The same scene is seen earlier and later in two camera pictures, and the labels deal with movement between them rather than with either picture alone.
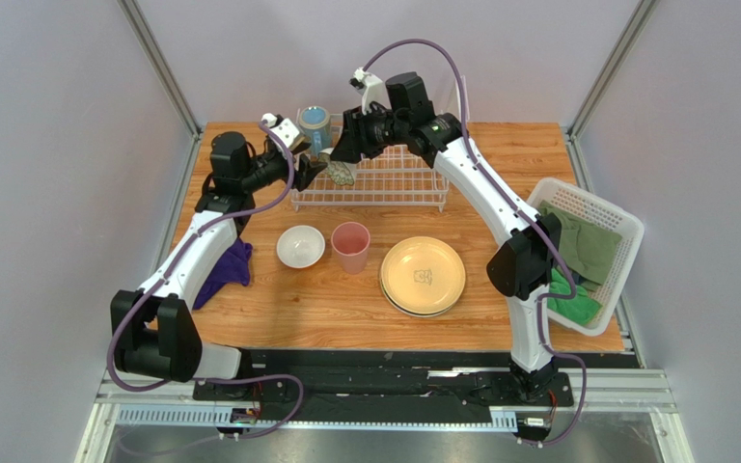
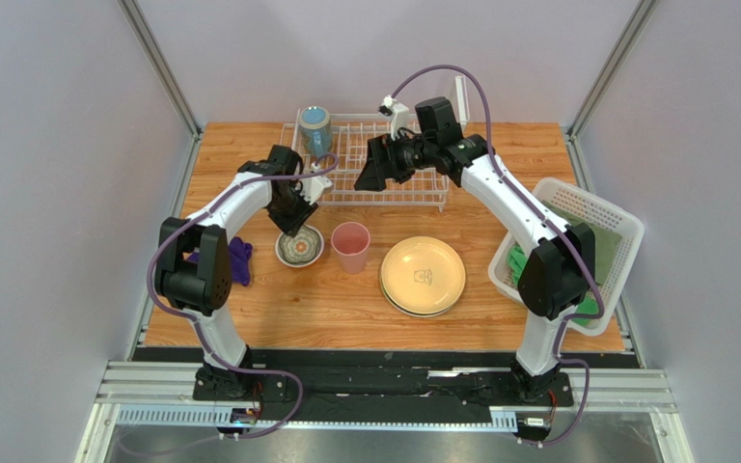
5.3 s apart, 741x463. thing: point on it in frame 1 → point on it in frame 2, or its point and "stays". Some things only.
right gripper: [350, 136] → [384, 158]
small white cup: [341, 172] → [301, 251]
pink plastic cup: [351, 241] stays
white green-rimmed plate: [408, 313] stays
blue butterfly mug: [315, 123] stays
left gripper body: [266, 170] → [290, 212]
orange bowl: [301, 246] stays
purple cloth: [233, 267] stays
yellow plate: [423, 274] stays
